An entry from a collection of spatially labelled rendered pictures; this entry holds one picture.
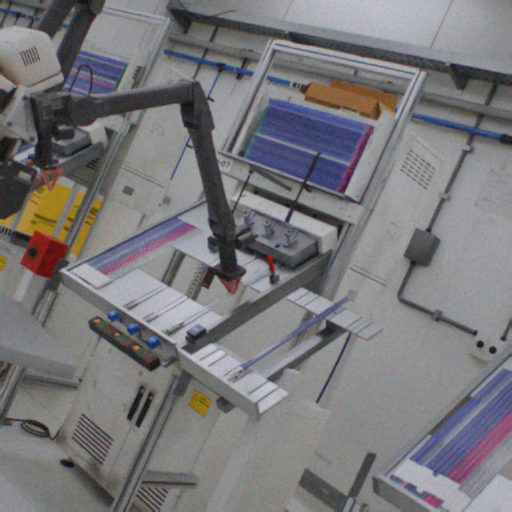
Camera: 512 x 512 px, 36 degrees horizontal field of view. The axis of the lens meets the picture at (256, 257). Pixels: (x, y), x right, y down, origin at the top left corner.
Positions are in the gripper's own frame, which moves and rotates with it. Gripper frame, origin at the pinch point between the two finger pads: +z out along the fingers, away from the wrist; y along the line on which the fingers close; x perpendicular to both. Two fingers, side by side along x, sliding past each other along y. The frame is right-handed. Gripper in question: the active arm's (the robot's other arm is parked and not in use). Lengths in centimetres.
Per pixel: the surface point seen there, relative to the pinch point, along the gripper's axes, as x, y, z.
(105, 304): 31.5, 29.8, 1.6
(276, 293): -10.6, -10.1, 2.3
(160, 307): 20.7, 13.0, 1.2
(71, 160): -21, 135, -3
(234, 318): 8.4, -10.2, 1.8
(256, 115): -61, 49, -31
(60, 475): 59, 44, 72
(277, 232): -30.8, 9.2, -5.1
